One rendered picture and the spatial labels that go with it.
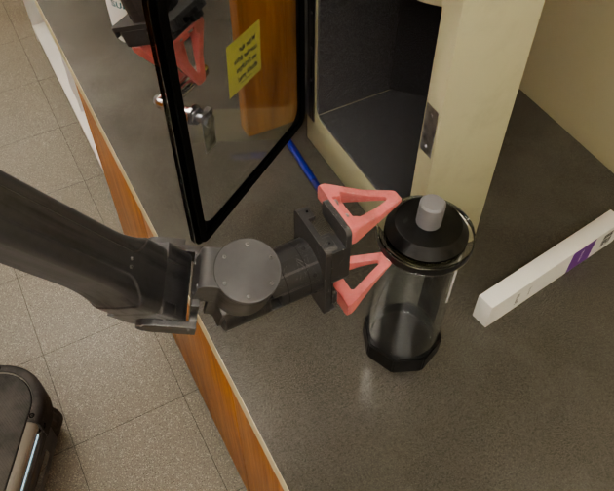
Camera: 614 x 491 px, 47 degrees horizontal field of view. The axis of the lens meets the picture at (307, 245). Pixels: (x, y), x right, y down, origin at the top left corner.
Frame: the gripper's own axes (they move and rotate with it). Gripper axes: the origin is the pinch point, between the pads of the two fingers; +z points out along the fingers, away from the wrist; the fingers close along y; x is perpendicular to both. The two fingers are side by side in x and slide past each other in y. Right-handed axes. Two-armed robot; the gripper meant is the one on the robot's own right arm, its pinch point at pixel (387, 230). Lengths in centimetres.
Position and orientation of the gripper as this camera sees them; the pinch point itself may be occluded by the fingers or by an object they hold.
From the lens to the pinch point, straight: 73.4
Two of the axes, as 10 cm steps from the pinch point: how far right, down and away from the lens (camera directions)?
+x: -4.7, -6.8, 5.6
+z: 8.8, -3.7, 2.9
